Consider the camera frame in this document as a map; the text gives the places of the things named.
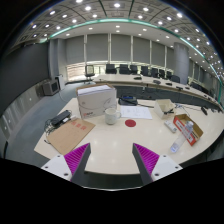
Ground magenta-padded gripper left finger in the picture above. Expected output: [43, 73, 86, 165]
[41, 142, 92, 186]

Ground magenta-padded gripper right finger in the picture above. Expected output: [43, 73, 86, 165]
[132, 142, 184, 186]

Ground clear plastic water bottle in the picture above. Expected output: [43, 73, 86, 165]
[169, 120, 195, 154]

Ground brown paper envelope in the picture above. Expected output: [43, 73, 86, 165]
[46, 117, 97, 156]

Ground flat round red coaster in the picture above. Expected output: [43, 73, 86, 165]
[124, 119, 137, 128]

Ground small white remote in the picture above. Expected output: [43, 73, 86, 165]
[163, 119, 178, 134]

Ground black power adapter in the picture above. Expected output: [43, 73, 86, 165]
[49, 110, 72, 128]

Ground white printed paper sheet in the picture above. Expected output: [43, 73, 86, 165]
[119, 105, 153, 120]

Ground brown box with red side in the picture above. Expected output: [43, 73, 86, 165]
[172, 113, 204, 147]

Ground white copy paper carton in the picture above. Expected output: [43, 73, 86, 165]
[75, 83, 118, 120]

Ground black desk device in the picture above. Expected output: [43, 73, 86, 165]
[118, 95, 139, 107]

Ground grey box monitor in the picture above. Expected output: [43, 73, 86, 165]
[41, 79, 61, 97]

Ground long curved conference desk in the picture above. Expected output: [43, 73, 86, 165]
[66, 73, 224, 113]

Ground row of black office chairs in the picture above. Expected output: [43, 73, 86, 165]
[104, 63, 183, 84]

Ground round ceiling lights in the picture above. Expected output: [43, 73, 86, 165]
[29, 0, 223, 73]

